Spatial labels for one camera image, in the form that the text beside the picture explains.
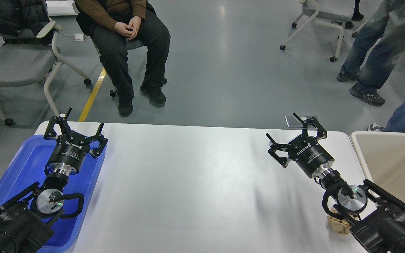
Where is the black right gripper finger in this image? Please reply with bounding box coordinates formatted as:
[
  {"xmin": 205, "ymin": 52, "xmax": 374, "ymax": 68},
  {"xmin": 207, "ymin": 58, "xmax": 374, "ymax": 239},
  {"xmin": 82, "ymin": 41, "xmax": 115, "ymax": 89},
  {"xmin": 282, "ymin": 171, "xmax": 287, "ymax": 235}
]
[
  {"xmin": 266, "ymin": 133, "xmax": 298, "ymax": 168},
  {"xmin": 292, "ymin": 112, "xmax": 328, "ymax": 143}
]

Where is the left metal floor plate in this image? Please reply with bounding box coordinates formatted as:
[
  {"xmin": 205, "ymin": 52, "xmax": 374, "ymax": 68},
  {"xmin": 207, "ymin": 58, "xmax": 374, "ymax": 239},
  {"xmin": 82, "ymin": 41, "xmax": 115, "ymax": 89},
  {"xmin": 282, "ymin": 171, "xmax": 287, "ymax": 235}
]
[{"xmin": 285, "ymin": 115, "xmax": 302, "ymax": 129}]

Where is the grey office chair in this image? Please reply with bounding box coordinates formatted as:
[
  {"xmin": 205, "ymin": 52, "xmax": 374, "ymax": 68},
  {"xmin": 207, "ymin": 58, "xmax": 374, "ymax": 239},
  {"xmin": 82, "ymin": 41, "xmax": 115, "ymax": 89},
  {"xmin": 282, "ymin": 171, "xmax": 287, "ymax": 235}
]
[
  {"xmin": 0, "ymin": 20, "xmax": 91, "ymax": 116},
  {"xmin": 280, "ymin": 0, "xmax": 355, "ymax": 62}
]

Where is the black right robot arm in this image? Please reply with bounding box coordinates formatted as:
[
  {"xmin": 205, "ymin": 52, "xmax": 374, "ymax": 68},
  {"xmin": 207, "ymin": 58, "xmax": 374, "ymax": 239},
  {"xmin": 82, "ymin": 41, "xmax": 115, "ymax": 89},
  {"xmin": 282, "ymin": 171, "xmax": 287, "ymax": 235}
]
[{"xmin": 266, "ymin": 113, "xmax": 405, "ymax": 253}]

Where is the brown paper ball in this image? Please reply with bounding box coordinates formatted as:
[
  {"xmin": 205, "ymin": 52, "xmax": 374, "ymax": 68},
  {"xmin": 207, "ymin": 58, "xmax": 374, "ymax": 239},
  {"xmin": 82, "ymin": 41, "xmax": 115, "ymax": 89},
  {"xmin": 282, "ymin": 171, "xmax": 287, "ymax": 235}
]
[{"xmin": 327, "ymin": 215, "xmax": 352, "ymax": 234}]

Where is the grey office chair right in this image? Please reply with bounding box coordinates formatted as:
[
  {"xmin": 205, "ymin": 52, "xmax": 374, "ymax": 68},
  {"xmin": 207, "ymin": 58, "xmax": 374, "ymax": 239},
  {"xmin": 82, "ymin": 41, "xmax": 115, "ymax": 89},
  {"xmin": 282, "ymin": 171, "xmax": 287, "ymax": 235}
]
[{"xmin": 280, "ymin": 0, "xmax": 355, "ymax": 62}]

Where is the blue plastic tray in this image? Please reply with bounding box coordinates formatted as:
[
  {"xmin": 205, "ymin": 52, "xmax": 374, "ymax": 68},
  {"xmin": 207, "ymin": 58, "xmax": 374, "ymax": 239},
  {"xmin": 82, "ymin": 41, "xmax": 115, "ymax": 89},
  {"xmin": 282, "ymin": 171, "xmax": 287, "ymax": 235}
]
[{"xmin": 0, "ymin": 135, "xmax": 106, "ymax": 253}]

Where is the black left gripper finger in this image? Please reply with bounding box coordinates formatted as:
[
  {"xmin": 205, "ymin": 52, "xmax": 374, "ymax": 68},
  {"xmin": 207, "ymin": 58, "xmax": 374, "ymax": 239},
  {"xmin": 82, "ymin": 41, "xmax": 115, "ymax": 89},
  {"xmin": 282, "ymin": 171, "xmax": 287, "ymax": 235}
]
[
  {"xmin": 82, "ymin": 123, "xmax": 108, "ymax": 159},
  {"xmin": 44, "ymin": 108, "xmax": 73, "ymax": 143}
]

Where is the chair under seated person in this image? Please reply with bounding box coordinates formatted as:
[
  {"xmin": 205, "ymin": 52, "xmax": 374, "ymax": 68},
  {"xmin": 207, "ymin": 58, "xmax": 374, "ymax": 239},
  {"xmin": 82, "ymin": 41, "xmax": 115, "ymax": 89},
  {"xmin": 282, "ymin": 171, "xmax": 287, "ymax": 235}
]
[{"xmin": 94, "ymin": 38, "xmax": 168, "ymax": 97}]

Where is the person in blue jeans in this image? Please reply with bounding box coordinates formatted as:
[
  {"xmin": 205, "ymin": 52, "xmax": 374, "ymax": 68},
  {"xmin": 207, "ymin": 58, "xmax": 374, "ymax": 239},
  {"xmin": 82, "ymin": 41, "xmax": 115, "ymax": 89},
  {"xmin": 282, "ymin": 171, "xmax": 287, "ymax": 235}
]
[{"xmin": 336, "ymin": 0, "xmax": 405, "ymax": 107}]

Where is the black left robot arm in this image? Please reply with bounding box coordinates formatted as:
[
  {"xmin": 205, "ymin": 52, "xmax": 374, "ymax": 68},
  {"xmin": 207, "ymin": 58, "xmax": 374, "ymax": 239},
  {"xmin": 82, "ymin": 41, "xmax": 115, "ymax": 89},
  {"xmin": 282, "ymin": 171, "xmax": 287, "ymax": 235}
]
[{"xmin": 0, "ymin": 109, "xmax": 108, "ymax": 253}]

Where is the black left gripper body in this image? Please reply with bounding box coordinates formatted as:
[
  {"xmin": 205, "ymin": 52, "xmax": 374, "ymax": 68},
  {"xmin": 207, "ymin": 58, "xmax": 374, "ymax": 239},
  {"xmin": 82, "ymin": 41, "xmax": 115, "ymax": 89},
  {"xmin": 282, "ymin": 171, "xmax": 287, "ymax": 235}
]
[{"xmin": 47, "ymin": 132, "xmax": 90, "ymax": 175}]

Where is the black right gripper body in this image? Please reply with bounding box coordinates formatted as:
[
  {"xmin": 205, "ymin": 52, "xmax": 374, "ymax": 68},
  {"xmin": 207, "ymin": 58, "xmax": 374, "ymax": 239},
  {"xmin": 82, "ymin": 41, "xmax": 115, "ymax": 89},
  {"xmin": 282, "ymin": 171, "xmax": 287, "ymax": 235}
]
[{"xmin": 288, "ymin": 135, "xmax": 334, "ymax": 178}]

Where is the beige plastic bin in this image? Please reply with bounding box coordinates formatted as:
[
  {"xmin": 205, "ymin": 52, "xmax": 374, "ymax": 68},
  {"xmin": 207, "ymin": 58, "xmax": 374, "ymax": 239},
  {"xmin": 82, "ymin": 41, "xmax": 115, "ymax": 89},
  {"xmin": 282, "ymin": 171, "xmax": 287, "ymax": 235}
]
[{"xmin": 350, "ymin": 131, "xmax": 405, "ymax": 203}]

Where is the grey office chair left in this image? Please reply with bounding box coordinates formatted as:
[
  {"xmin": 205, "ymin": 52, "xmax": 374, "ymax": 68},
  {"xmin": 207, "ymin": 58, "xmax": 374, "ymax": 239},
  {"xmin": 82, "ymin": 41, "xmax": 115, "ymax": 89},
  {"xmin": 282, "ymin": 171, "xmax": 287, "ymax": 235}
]
[{"xmin": 0, "ymin": 20, "xmax": 91, "ymax": 116}]

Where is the black jacket on chair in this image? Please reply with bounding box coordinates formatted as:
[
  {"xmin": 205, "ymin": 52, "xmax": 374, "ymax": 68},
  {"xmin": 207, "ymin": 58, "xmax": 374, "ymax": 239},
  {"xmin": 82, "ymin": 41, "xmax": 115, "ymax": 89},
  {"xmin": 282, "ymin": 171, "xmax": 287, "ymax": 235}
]
[{"xmin": 0, "ymin": 0, "xmax": 50, "ymax": 44}]

